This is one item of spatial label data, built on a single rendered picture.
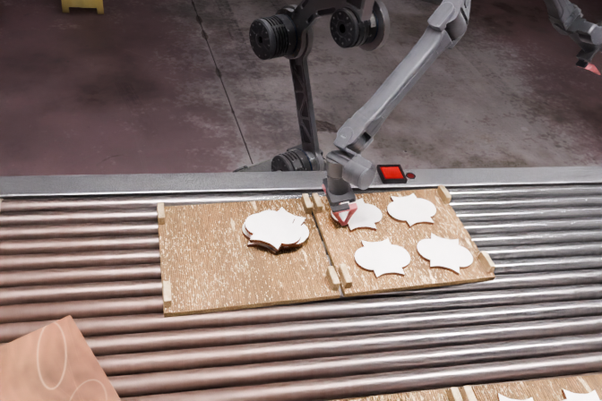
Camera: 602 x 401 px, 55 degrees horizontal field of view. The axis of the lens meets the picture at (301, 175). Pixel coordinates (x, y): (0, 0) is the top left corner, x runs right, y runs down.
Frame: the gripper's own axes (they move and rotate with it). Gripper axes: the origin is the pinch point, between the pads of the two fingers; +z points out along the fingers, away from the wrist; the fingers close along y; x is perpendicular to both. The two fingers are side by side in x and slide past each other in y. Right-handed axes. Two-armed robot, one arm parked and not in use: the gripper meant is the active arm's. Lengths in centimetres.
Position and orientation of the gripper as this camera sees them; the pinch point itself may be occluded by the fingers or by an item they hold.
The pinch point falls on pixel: (339, 213)
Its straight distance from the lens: 159.4
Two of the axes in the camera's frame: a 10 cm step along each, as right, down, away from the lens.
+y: -2.2, -6.0, 7.7
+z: 0.8, 7.7, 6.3
